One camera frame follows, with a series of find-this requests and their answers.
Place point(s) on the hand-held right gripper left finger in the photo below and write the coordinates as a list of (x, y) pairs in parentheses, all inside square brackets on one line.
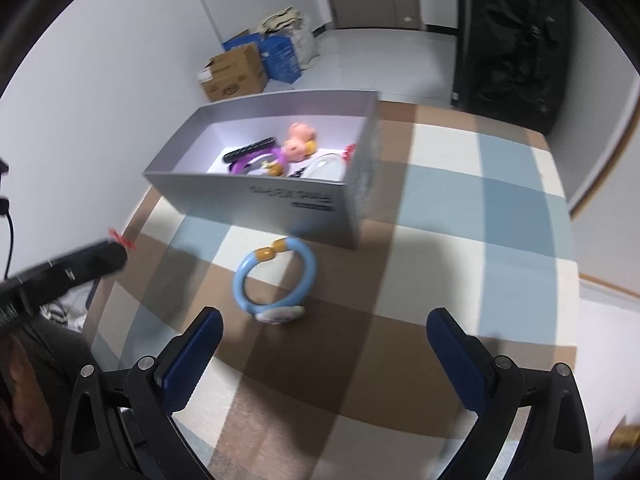
[(192, 360)]

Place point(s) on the white bell-shaped figurine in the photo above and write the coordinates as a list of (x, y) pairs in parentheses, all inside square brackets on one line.
[(325, 167)]

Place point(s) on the black suitcase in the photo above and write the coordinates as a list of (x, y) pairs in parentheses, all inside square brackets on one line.
[(515, 40)]

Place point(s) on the grey cardboard storage box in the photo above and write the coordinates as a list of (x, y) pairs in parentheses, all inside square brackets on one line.
[(270, 205)]

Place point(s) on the blue cardboard box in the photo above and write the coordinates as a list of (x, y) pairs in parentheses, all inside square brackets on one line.
[(282, 57)]

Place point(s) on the white stuffed bag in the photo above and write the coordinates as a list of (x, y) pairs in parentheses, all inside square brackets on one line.
[(300, 35)]

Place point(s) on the brass-coloured fitting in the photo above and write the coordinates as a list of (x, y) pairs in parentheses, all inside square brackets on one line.
[(627, 439)]

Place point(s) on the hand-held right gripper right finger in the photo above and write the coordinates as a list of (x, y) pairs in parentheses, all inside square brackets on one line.
[(460, 360)]

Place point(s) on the red bead trinket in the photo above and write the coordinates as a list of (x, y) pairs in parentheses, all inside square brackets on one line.
[(350, 151)]

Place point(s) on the person's left forearm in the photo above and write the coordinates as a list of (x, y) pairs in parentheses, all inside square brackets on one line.
[(27, 395)]

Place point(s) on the checked tablecloth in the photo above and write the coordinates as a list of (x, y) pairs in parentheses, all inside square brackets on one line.
[(450, 240)]

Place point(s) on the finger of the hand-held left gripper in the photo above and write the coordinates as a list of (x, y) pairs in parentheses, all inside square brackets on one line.
[(85, 265)]

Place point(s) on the black white patterned cloth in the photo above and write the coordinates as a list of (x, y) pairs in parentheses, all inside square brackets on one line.
[(62, 315)]

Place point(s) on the brown cardboard box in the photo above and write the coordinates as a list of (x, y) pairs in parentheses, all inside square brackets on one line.
[(235, 72)]

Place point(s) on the small red ribbon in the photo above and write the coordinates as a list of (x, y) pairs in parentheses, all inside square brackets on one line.
[(121, 240)]

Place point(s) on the pink small doll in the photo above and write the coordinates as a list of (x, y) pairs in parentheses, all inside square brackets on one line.
[(300, 135)]

